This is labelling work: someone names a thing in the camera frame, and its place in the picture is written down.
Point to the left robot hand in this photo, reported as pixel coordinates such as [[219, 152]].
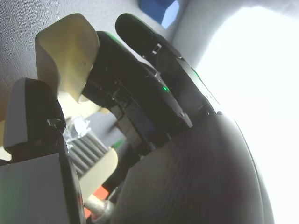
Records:
[[187, 168]]

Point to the white paper ball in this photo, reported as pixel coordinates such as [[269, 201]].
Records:
[[77, 126]]

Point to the cream plastic dustpan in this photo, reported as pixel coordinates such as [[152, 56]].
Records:
[[67, 51]]

